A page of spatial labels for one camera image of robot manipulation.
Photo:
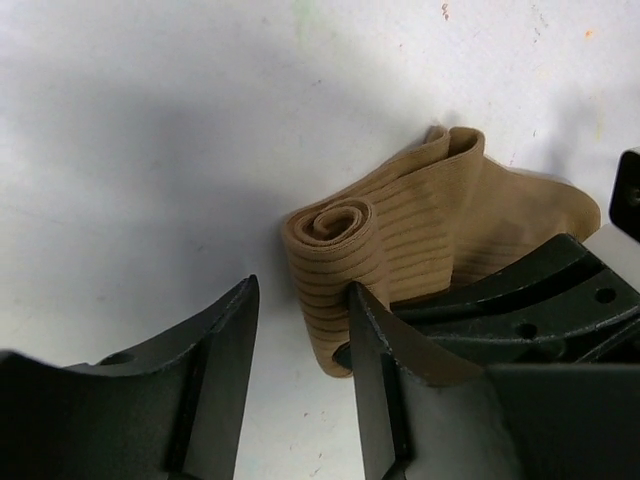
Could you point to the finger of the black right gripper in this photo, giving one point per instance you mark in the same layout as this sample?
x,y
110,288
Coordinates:
x,y
558,304
343,359

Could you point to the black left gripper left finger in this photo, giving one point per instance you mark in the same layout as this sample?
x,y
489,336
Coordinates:
x,y
170,407

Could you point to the tan ribbed sock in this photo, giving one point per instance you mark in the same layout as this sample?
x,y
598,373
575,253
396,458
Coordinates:
x,y
431,219

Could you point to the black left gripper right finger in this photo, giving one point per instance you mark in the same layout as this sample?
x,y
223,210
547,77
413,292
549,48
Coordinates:
x,y
424,413

